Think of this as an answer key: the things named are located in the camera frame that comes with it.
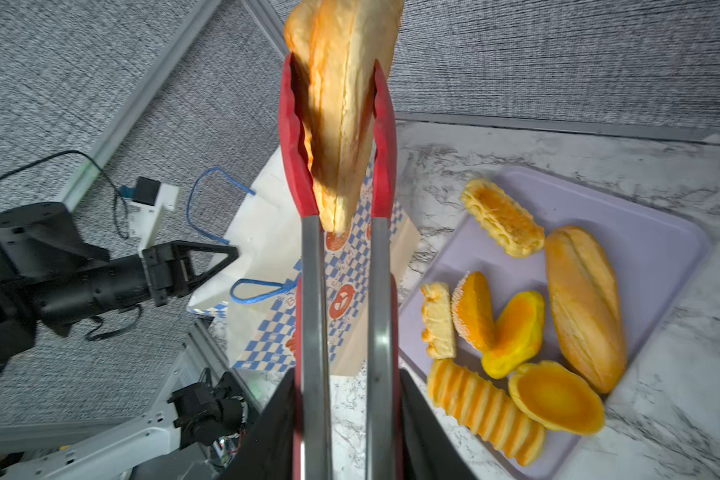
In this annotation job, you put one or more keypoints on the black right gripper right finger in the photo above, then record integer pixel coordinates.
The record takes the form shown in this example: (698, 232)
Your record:
(427, 453)

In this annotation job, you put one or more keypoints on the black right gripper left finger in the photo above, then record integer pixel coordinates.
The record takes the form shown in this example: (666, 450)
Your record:
(267, 451)

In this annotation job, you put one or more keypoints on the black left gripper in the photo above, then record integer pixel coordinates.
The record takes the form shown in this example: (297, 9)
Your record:
(170, 270)

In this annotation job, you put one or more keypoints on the red silicone steel tongs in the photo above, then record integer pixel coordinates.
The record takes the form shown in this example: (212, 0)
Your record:
(312, 440)

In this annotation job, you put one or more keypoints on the pale braided pastry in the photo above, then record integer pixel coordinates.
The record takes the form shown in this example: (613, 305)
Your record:
(439, 332)

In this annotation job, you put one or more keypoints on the sesame sugar bun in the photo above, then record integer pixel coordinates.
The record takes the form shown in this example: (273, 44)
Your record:
(472, 311)

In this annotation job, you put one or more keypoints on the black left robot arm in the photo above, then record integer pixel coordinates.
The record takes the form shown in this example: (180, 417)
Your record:
(50, 276)

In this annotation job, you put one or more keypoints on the ridged spiral bread roll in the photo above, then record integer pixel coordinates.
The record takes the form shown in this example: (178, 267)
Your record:
(487, 411)

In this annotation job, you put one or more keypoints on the round yellow tart bread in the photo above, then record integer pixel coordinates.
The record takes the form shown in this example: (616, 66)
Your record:
(557, 398)

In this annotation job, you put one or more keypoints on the yellow oval bun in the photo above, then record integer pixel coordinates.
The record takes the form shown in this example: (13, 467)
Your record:
(519, 332)

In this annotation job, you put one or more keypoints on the long baguette loaf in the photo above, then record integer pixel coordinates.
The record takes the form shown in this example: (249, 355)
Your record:
(585, 303)

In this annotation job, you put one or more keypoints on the yellow glazed danish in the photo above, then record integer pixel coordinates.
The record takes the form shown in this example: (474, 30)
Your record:
(509, 224)

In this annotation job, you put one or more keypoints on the lilac plastic tray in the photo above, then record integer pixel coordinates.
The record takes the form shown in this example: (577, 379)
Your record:
(654, 256)

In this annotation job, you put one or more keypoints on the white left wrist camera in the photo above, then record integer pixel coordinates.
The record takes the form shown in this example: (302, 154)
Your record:
(147, 203)

